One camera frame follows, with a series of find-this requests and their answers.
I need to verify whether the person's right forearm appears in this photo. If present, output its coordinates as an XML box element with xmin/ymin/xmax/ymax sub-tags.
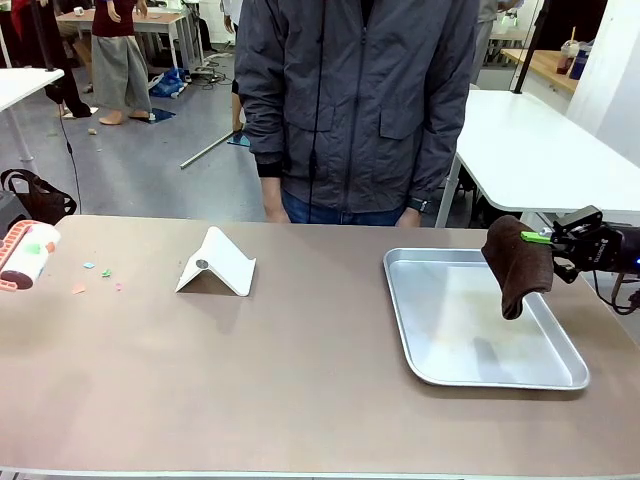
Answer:
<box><xmin>244</xmin><ymin>99</ymin><xmax>287</xmax><ymax>194</ymax></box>

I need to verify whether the blue plastic bag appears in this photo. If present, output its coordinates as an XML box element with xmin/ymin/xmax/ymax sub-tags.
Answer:
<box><xmin>148</xmin><ymin>67</ymin><xmax>190</xmax><ymax>100</ymax></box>

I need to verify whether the person's left forearm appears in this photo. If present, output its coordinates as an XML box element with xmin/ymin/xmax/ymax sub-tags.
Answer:
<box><xmin>412</xmin><ymin>109</ymin><xmax>471</xmax><ymax>201</ymax></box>

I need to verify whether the thin black floor cable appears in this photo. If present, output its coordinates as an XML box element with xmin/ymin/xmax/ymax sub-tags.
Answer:
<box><xmin>57</xmin><ymin>97</ymin><xmax>83</xmax><ymax>214</ymax></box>

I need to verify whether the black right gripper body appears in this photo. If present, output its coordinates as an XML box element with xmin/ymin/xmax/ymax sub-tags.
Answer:
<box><xmin>579</xmin><ymin>222</ymin><xmax>640</xmax><ymax>275</ymax></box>

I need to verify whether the drink cup with straw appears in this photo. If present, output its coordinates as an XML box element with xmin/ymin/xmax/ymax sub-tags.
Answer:
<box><xmin>558</xmin><ymin>25</ymin><xmax>581</xmax><ymax>76</ymax></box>

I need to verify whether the metal bar on floor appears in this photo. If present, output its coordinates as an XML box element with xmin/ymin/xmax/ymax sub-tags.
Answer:
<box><xmin>179</xmin><ymin>129</ymin><xmax>242</xmax><ymax>170</ymax></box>

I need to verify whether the person's right hand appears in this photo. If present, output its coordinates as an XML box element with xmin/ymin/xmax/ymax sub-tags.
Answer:
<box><xmin>263</xmin><ymin>186</ymin><xmax>292</xmax><ymax>224</ymax></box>

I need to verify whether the silver metal tray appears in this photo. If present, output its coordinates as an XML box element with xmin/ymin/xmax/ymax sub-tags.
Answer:
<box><xmin>383</xmin><ymin>247</ymin><xmax>591</xmax><ymax>390</ymax></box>

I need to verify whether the person in grey jacket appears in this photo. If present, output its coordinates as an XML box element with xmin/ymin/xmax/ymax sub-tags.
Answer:
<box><xmin>233</xmin><ymin>0</ymin><xmax>480</xmax><ymax>226</ymax></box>

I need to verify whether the blue container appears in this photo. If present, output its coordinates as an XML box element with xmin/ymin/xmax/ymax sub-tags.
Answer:
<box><xmin>569</xmin><ymin>49</ymin><xmax>592</xmax><ymax>81</ymax></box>

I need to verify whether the wooden workbench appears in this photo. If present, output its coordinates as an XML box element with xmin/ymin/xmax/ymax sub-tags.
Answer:
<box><xmin>499</xmin><ymin>47</ymin><xmax>581</xmax><ymax>96</ymax></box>

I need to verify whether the large white side table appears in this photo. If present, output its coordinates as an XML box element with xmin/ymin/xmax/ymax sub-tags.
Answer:
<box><xmin>434</xmin><ymin>88</ymin><xmax>640</xmax><ymax>229</ymax></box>

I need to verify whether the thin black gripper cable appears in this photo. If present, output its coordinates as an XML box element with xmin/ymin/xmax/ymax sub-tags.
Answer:
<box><xmin>593</xmin><ymin>269</ymin><xmax>640</xmax><ymax>316</ymax></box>

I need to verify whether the small white side table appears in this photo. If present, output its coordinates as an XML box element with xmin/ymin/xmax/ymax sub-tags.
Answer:
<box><xmin>0</xmin><ymin>67</ymin><xmax>66</xmax><ymax>174</ymax></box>

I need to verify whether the black pole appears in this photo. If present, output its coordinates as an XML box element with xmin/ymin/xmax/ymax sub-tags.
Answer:
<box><xmin>511</xmin><ymin>0</ymin><xmax>547</xmax><ymax>96</ymax></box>

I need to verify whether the white folded roller stand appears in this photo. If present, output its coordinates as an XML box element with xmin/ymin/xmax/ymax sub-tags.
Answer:
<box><xmin>174</xmin><ymin>225</ymin><xmax>257</xmax><ymax>297</ymax></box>

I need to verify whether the dark brown cloth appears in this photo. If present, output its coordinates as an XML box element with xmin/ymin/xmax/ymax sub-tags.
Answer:
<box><xmin>482</xmin><ymin>215</ymin><xmax>555</xmax><ymax>321</ymax></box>

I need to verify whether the figure in black trousers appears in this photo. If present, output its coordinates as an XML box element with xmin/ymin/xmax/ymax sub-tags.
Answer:
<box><xmin>29</xmin><ymin>0</ymin><xmax>94</xmax><ymax>120</ymax></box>

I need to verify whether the mannequin in grey skirt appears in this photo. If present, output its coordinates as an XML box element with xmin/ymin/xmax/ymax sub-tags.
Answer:
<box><xmin>91</xmin><ymin>0</ymin><xmax>153</xmax><ymax>126</ymax></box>

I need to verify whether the pink lint roller black handle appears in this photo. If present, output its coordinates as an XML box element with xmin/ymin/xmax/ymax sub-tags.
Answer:
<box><xmin>0</xmin><ymin>219</ymin><xmax>62</xmax><ymax>294</ymax></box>

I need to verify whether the red hanging garment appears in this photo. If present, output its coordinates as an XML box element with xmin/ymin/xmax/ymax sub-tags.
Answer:
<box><xmin>9</xmin><ymin>0</ymin><xmax>39</xmax><ymax>69</ymax></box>

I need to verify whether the wooden top background table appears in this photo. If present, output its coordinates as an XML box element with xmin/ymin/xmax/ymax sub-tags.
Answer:
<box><xmin>54</xmin><ymin>8</ymin><xmax>204</xmax><ymax>69</ymax></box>

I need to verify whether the person in grey trousers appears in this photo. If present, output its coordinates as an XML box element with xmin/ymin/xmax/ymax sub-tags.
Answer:
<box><xmin>474</xmin><ymin>0</ymin><xmax>501</xmax><ymax>84</ymax></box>

